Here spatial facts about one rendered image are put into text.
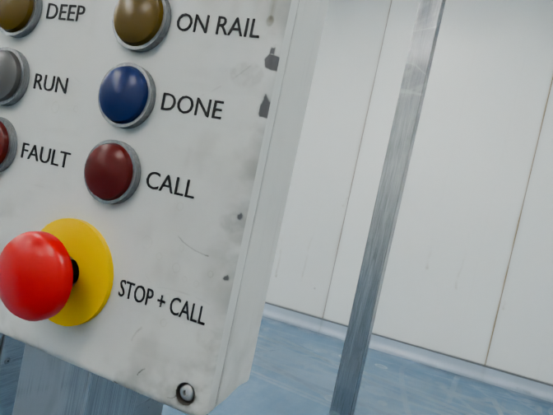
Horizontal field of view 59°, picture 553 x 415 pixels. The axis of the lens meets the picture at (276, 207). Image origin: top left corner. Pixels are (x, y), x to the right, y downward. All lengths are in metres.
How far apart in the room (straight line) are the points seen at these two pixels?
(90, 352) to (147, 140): 0.10
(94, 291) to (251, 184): 0.09
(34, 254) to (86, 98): 0.08
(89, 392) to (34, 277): 0.14
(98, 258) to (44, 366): 0.14
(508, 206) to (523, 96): 0.76
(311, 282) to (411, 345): 0.86
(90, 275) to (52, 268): 0.02
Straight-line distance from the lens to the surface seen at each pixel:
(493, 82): 3.86
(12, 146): 0.29
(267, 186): 0.22
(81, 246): 0.25
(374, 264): 1.38
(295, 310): 3.93
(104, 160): 0.24
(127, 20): 0.25
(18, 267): 0.24
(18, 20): 0.30
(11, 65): 0.29
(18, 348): 1.39
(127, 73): 0.24
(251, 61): 0.22
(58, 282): 0.23
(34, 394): 0.38
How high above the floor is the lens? 1.06
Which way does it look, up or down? 3 degrees down
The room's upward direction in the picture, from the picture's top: 12 degrees clockwise
